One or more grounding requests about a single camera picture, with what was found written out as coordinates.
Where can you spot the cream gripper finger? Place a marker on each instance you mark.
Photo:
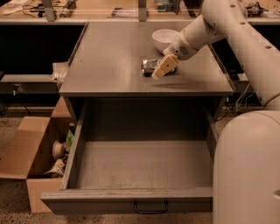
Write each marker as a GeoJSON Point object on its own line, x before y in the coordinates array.
{"type": "Point", "coordinates": [168, 63]}

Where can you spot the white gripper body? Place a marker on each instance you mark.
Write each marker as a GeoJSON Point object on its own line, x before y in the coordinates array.
{"type": "Point", "coordinates": [180, 48]}

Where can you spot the crushed redbull can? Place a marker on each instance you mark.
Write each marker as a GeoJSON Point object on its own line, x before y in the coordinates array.
{"type": "Point", "coordinates": [148, 66]}

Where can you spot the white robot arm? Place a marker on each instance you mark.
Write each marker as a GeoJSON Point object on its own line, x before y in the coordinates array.
{"type": "Point", "coordinates": [246, 166]}

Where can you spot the grey drawer cabinet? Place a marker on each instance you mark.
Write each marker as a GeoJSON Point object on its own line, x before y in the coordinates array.
{"type": "Point", "coordinates": [108, 64]}

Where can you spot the open grey top drawer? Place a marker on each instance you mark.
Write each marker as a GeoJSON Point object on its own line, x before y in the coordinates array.
{"type": "Point", "coordinates": [145, 150]}

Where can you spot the white ceramic bowl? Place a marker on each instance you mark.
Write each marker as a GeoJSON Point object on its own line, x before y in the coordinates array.
{"type": "Point", "coordinates": [162, 38]}

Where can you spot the green snack bag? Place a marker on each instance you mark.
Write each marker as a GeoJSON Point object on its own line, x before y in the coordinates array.
{"type": "Point", "coordinates": [69, 140]}

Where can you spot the white cup in box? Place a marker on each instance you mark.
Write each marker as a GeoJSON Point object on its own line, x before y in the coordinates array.
{"type": "Point", "coordinates": [57, 150]}

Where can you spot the crumpled wrapper in box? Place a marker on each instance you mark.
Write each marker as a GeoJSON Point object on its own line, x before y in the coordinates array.
{"type": "Point", "coordinates": [57, 171]}

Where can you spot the open cardboard box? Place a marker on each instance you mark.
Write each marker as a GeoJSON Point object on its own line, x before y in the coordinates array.
{"type": "Point", "coordinates": [29, 154]}

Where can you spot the black drawer handle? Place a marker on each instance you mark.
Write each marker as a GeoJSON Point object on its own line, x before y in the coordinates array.
{"type": "Point", "coordinates": [151, 207]}

